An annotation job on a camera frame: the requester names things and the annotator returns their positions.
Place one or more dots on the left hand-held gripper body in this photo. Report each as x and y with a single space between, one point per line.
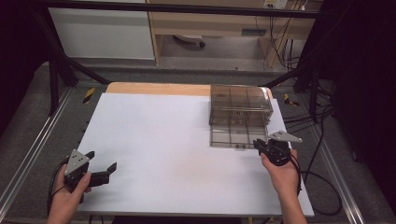
75 163

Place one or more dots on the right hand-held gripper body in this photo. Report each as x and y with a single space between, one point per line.
278 151

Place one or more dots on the transparent brown drawer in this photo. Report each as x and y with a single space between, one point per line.
238 137

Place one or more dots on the transparent brown drawer box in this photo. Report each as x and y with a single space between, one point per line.
239 102

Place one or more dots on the person's right hand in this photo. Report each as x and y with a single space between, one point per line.
281 179

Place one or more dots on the person's left hand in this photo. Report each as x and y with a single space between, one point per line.
66 197

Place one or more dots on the yellow black tape strip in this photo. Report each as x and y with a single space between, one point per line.
88 95
289 100

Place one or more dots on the white table board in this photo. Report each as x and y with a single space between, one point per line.
162 161

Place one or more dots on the black metal stand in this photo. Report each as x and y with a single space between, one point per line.
308 84
59 68

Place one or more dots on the dark curtain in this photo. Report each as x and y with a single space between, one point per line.
364 77
15 46

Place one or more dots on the white cabinet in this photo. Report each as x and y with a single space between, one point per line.
102 34

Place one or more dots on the chair wheel base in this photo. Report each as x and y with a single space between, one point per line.
191 38

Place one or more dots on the wooden desk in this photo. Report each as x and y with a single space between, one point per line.
218 23

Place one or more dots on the white power strip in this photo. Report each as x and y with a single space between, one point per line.
275 3

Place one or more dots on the aluminium rail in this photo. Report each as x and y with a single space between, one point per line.
339 183
34 152

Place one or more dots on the black horizontal frame bar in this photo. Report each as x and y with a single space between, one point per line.
186 9

